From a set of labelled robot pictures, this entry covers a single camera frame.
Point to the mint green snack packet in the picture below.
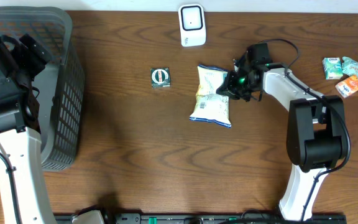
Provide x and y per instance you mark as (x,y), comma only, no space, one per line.
(349,67)

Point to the dark grey plastic basket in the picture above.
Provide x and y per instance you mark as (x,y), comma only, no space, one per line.
(61,83)

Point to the teal small tissue pack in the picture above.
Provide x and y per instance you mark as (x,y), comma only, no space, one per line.
(332,68)

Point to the orange small snack pack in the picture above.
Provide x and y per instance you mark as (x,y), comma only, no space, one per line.
(348,86)

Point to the orange wet wipes pack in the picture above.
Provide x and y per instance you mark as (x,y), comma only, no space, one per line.
(211,107)

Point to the dark round-label can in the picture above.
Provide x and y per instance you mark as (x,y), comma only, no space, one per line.
(160,77)

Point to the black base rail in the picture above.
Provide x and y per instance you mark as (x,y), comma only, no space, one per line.
(248,217)

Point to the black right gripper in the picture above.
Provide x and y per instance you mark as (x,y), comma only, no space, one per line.
(227,88)

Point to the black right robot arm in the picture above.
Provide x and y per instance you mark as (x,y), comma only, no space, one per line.
(318,142)

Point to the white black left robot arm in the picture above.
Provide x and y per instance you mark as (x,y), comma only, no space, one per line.
(23,190)

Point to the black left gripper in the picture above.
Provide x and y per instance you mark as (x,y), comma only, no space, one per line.
(34,48)

